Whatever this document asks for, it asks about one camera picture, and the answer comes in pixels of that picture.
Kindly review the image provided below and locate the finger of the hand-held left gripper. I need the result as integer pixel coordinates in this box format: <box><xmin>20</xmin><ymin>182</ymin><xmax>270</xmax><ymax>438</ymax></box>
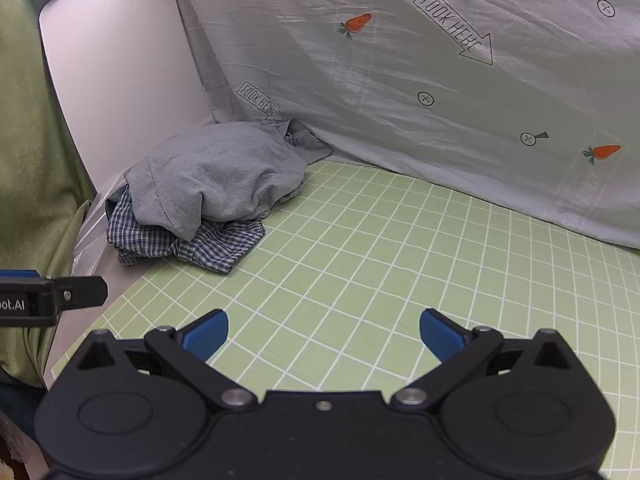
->
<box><xmin>51</xmin><ymin>275</ymin><xmax>109</xmax><ymax>312</ymax></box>

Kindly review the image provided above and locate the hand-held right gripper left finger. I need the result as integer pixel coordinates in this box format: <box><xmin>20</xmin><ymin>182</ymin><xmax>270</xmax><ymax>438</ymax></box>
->
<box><xmin>75</xmin><ymin>309</ymin><xmax>258</xmax><ymax>413</ymax></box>

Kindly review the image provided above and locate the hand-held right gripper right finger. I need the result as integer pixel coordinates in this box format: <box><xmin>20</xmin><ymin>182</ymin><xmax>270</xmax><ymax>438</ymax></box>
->
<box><xmin>390</xmin><ymin>309</ymin><xmax>576</xmax><ymax>413</ymax></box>

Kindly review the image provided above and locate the light grey t-shirt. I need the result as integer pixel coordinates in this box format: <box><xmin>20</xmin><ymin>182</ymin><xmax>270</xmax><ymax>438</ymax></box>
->
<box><xmin>124</xmin><ymin>122</ymin><xmax>307</xmax><ymax>242</ymax></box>

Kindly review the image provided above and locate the clear plastic sheet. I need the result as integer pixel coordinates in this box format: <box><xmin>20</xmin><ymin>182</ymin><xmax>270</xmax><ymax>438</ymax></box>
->
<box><xmin>72</xmin><ymin>170</ymin><xmax>132</xmax><ymax>281</ymax></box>

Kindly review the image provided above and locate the blue plaid shirt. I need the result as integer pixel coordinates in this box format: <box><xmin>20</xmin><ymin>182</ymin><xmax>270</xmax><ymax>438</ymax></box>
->
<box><xmin>105</xmin><ymin>185</ymin><xmax>266</xmax><ymax>275</ymax></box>

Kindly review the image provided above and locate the green grid mat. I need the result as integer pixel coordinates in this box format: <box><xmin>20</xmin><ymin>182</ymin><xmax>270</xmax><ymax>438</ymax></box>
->
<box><xmin>50</xmin><ymin>160</ymin><xmax>640</xmax><ymax>480</ymax></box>

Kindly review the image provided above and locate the dark blue cloth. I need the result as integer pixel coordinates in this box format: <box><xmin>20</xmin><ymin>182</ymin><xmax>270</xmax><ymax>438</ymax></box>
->
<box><xmin>0</xmin><ymin>370</ymin><xmax>48</xmax><ymax>433</ymax></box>

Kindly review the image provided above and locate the green cloth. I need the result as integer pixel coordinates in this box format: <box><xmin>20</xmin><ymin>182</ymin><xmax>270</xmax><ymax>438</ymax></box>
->
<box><xmin>0</xmin><ymin>0</ymin><xmax>97</xmax><ymax>389</ymax></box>

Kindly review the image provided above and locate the white panel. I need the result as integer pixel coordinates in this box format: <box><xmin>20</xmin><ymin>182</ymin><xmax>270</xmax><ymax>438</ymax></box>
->
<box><xmin>39</xmin><ymin>0</ymin><xmax>217</xmax><ymax>196</ymax></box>

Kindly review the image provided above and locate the grey carrot print bedsheet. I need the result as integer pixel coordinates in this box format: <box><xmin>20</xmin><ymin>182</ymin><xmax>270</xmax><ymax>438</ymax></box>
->
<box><xmin>174</xmin><ymin>0</ymin><xmax>640</xmax><ymax>250</ymax></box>

